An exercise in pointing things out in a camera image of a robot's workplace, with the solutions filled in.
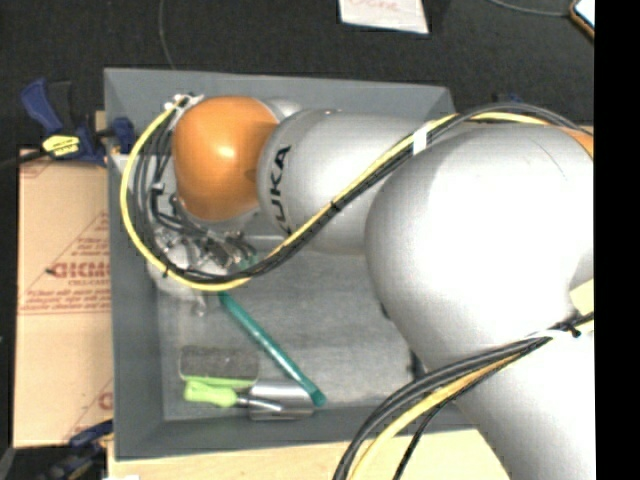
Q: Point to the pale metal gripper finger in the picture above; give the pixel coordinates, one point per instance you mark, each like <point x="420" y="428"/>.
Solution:
<point x="199" y="304"/>
<point x="159" y="275"/>

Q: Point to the grey and green sponge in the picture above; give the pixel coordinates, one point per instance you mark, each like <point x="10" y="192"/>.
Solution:
<point x="219" y="363"/>

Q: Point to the teal long stick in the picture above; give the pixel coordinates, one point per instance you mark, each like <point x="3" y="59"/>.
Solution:
<point x="270" y="345"/>

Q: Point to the brown cardboard board red print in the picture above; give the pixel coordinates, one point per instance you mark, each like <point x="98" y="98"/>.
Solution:
<point x="60" y="348"/>

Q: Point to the grey metal bin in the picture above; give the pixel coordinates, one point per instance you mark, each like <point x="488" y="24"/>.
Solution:
<point x="325" y="313"/>

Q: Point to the shiny silver metal block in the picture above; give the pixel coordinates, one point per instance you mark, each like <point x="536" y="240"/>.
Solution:
<point x="287" y="398"/>

